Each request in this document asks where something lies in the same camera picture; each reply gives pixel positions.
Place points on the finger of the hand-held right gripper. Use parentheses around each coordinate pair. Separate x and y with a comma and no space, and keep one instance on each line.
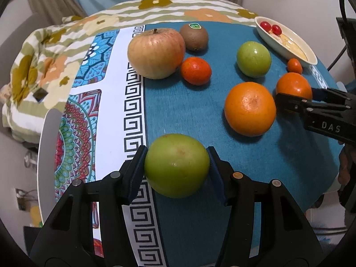
(292,103)
(318,94)

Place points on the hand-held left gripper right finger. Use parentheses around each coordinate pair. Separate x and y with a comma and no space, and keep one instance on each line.
(215,178)

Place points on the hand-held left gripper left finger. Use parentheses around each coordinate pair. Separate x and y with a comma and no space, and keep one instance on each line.
(137,172)

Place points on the medium tangerine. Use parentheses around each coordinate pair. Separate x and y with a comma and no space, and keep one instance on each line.
(293,84)

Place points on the tiny orange kumquat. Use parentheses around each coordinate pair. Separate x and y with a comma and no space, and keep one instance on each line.
(294,66)

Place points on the large green round fruit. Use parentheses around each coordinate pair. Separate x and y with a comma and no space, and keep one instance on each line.
(176,165)

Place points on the large orange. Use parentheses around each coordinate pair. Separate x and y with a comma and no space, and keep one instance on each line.
(249,109)

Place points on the cream oval dish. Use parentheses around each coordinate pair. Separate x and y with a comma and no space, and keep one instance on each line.
(292,48)

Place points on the small tangerine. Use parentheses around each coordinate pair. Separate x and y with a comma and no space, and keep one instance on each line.
(196,71)

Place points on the brown kiwi with sticker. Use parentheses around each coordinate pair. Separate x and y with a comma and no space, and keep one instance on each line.
(194,39)

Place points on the large red-yellow apple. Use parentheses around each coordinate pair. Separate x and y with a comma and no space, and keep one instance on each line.
(155,52)

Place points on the person's right hand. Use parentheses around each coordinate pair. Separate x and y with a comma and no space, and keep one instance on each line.
(345,167)

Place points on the teal patterned tablecloth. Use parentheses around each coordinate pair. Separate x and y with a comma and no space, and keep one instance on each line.
(180,111)

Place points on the red cherry tomato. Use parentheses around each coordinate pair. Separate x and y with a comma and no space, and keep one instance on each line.
(266,26)
(276,29)

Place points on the yellow object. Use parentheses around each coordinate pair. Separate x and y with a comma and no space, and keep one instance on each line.
(34,214)

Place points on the black square tag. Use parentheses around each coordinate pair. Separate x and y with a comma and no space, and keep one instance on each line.
(40,94)

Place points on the floral striped blanket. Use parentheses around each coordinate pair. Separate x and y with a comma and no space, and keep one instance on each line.
(155,12)

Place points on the grey padded furniture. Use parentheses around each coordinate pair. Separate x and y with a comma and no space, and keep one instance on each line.
(16,33)

